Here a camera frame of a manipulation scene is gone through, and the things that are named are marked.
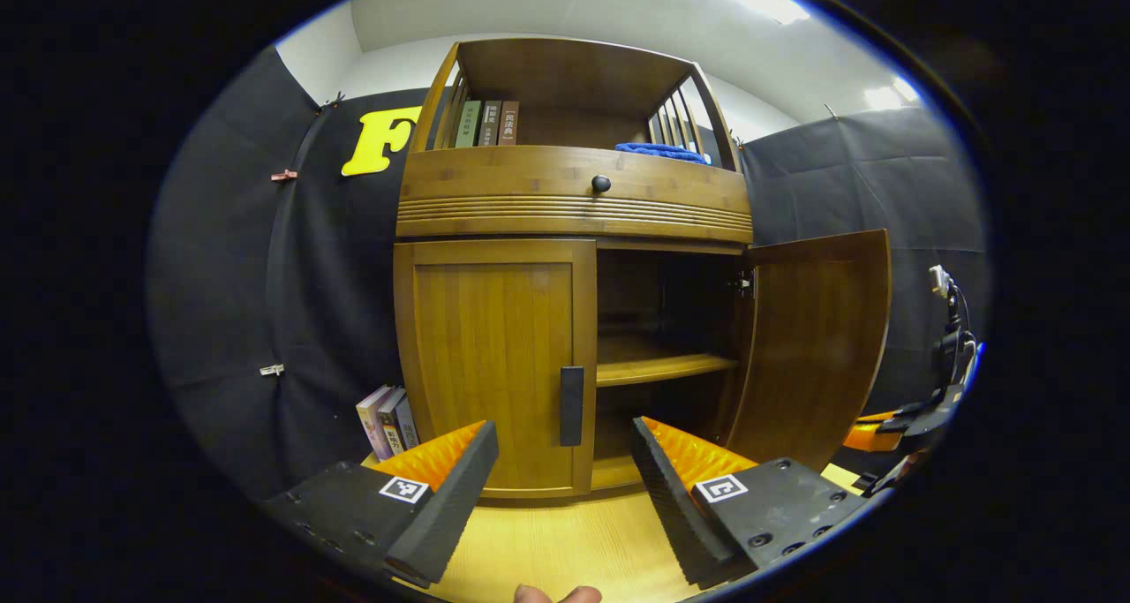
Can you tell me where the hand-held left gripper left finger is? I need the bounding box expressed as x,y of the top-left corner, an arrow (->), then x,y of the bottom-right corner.
262,420 -> 500,588

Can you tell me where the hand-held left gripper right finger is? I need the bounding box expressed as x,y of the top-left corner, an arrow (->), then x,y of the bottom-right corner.
630,416 -> 870,589

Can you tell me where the wooden shoe cabinet door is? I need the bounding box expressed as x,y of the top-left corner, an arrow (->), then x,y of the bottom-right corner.
393,238 -> 599,500
722,229 -> 893,473

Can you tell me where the black door handle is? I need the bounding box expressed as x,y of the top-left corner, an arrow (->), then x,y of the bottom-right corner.
560,366 -> 585,448

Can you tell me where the wooden double-door shoe cabinet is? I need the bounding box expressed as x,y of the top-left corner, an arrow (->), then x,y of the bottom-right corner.
393,38 -> 756,505

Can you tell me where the wooden inner cabinet shelf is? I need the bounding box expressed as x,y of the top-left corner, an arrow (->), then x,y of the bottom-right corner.
596,334 -> 739,388

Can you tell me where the grey-blue paperback book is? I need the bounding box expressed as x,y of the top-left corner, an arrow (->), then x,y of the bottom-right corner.
395,396 -> 421,451

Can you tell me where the black paperback book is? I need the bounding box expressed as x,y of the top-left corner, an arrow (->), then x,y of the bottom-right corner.
378,388 -> 407,456

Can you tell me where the lavender paperback book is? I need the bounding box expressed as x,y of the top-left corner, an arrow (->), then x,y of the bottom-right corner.
356,385 -> 396,463

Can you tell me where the small ceiling light panel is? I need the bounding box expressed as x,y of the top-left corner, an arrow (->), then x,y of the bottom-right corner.
863,75 -> 921,111

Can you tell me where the blue towel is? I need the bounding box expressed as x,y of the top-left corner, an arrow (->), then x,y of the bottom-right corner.
615,142 -> 712,166

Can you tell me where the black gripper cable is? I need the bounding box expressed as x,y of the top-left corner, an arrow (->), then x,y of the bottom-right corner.
929,266 -> 972,383

